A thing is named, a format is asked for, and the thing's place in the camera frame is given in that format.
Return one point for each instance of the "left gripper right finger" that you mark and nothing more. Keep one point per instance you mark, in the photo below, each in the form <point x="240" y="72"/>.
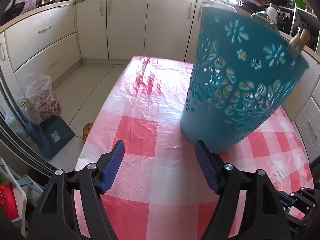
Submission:
<point x="263" y="216"/>

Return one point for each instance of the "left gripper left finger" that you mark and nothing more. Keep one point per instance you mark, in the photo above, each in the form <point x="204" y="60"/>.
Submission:
<point x="55" y="214"/>

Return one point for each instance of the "red plastic container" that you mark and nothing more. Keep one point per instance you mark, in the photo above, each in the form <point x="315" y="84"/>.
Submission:
<point x="8" y="202"/>

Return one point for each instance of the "blue dustpan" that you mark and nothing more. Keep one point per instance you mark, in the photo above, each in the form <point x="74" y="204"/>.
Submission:
<point x="56" y="135"/>

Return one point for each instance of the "yellow patterned slipper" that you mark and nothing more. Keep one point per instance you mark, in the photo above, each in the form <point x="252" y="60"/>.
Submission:
<point x="86" y="130"/>

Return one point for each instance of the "pink checkered tablecloth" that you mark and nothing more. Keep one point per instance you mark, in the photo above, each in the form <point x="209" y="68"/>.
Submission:
<point x="159" y="191"/>

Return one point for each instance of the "clear floral waste bin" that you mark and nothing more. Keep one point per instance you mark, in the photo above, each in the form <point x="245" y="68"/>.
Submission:
<point x="41" y="95"/>

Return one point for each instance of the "teal perforated plastic basket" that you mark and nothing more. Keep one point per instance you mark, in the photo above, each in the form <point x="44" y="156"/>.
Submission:
<point x="242" y="73"/>

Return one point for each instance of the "green plastic bag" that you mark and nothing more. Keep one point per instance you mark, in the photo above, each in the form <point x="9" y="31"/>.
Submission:
<point x="263" y="18"/>

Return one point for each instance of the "white thermos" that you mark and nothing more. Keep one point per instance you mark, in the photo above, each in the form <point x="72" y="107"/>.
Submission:
<point x="273" y="12"/>

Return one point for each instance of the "stacked bowls and pots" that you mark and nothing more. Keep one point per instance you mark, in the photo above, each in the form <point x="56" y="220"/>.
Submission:
<point x="251" y="6"/>

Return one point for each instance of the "black wok on stove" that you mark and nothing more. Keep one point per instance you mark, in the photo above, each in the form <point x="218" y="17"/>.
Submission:
<point x="14" y="10"/>

